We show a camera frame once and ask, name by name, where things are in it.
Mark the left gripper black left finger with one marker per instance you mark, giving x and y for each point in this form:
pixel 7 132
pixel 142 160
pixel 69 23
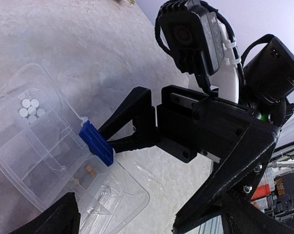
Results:
pixel 62 217

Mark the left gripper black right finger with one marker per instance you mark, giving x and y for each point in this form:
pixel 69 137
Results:
pixel 241 217

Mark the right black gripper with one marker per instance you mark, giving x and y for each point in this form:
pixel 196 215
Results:
pixel 190 122

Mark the clear plastic pill organizer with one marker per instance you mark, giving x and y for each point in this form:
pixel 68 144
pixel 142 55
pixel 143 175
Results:
pixel 38 161

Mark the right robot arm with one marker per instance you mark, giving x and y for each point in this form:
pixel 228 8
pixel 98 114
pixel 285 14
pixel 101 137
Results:
pixel 269 80

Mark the yellow pills in organizer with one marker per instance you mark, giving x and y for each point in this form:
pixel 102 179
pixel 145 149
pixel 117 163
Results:
pixel 84 175

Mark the white pills in organizer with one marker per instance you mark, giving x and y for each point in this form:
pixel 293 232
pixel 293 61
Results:
pixel 31 110

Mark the red box background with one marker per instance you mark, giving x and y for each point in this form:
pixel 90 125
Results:
pixel 261 192

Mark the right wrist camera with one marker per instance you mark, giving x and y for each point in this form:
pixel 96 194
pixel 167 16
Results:
pixel 202 43

